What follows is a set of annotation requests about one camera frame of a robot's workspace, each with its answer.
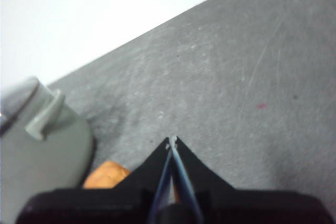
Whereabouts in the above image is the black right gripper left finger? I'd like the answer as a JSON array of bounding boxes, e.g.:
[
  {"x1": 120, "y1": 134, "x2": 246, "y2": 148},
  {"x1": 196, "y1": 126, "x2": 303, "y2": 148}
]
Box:
[{"x1": 15, "y1": 136, "x2": 173, "y2": 224}]

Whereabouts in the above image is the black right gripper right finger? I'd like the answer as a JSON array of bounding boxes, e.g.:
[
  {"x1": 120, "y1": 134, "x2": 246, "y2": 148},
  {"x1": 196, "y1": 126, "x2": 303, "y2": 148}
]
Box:
[{"x1": 173, "y1": 136, "x2": 330, "y2": 224}]

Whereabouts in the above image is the brown potato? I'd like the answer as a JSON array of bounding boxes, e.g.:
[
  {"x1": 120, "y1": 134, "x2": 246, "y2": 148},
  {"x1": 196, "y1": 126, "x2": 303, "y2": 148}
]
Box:
[{"x1": 83, "y1": 161, "x2": 181, "y2": 204}]

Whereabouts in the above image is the pale green electric cooking pot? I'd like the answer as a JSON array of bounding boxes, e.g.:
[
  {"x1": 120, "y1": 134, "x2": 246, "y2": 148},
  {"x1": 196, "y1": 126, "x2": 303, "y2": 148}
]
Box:
[{"x1": 0, "y1": 77, "x2": 95, "y2": 224}]

